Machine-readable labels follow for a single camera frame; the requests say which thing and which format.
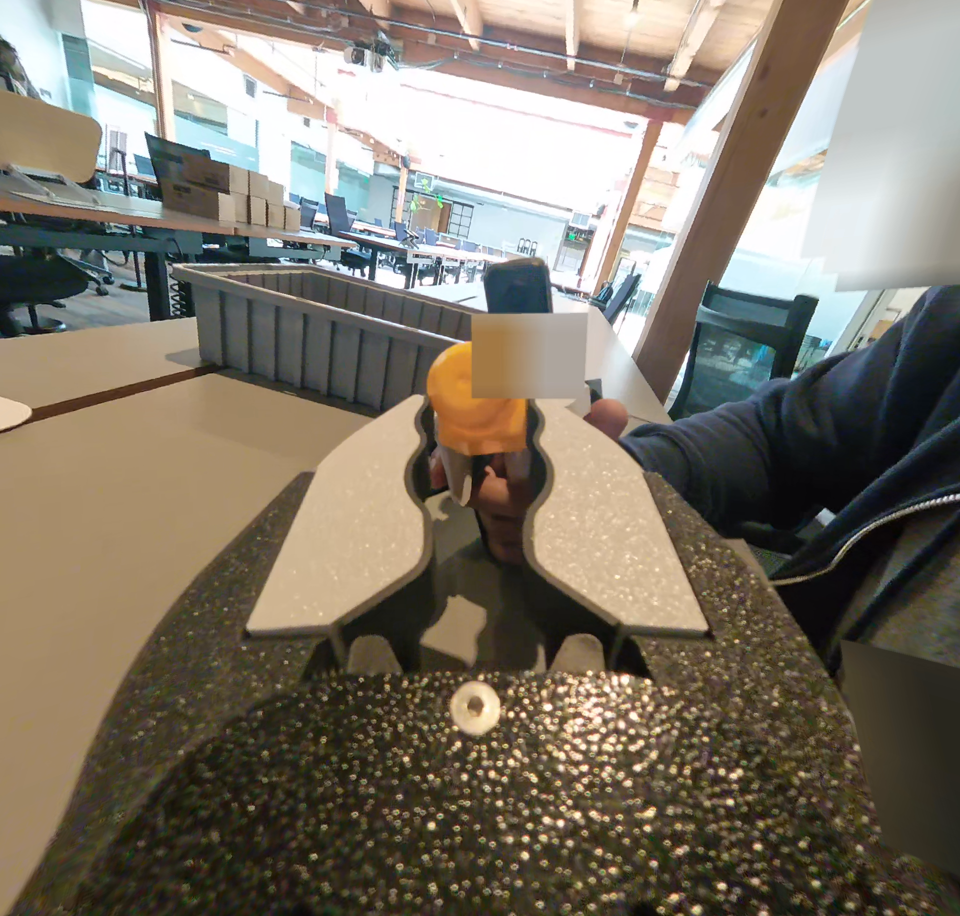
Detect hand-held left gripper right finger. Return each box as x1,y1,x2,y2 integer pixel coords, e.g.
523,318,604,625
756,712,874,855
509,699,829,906
525,402,712,670

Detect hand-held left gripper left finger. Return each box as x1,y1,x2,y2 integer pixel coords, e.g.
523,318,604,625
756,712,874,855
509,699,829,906
246,393,436,668

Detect yellow mega block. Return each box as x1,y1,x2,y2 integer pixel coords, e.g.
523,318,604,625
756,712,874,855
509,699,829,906
427,342,530,456

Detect grey plastic bin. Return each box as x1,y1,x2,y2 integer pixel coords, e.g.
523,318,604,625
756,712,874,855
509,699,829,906
171,262,481,416

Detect person's right forearm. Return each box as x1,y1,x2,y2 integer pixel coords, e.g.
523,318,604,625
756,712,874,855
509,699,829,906
618,286,960,535

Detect person's right hand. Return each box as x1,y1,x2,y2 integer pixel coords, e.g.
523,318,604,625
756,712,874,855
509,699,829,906
472,453,537,562

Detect black mesh office chair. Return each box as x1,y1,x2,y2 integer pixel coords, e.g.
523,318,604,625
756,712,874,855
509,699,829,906
667,280,820,422

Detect stack of cardboard boxes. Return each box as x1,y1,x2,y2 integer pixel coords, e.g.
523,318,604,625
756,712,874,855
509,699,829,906
161,158,303,232

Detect black monitor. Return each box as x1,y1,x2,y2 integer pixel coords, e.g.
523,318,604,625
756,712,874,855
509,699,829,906
144,133,213,182

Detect wooden office desk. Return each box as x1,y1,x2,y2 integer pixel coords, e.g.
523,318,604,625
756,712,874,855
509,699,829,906
0,188,357,321

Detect wooden support post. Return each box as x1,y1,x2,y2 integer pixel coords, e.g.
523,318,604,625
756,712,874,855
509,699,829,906
633,0,871,403

